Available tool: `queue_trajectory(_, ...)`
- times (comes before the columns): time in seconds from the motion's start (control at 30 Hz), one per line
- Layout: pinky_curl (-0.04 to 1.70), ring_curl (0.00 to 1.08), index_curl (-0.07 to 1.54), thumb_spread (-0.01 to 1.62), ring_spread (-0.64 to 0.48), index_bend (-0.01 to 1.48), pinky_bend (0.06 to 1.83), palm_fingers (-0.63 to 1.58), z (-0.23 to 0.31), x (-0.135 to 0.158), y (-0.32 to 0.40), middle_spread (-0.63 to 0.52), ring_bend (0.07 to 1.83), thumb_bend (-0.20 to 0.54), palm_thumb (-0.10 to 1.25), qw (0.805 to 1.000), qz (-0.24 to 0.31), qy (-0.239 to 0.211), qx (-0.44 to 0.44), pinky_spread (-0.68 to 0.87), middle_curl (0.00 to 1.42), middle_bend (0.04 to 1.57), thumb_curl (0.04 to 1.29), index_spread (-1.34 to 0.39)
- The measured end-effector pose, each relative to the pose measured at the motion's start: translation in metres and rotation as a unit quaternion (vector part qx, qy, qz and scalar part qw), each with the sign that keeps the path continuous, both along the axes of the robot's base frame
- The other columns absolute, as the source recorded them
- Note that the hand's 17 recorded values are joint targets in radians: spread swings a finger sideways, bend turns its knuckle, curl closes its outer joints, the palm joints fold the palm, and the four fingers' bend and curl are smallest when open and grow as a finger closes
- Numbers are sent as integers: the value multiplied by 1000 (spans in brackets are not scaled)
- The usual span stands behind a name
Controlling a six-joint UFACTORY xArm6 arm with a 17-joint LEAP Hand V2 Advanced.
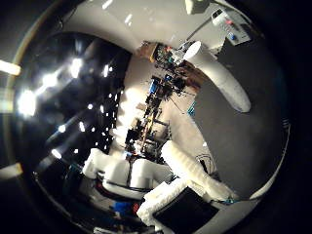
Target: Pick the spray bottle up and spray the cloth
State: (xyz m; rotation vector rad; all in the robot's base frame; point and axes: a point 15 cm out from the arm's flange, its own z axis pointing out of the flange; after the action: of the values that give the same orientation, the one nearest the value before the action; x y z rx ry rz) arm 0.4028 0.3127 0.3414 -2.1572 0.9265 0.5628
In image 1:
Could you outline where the blue connector block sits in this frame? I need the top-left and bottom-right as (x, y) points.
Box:
(112, 200), (139, 216)

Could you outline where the cluttered equipment rack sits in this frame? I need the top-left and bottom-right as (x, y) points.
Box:
(125, 40), (198, 162)

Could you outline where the white control box with buttons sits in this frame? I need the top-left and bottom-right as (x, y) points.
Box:
(211, 8), (253, 47)

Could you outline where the black cable bundle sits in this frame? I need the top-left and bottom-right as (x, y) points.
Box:
(97, 172), (154, 193)

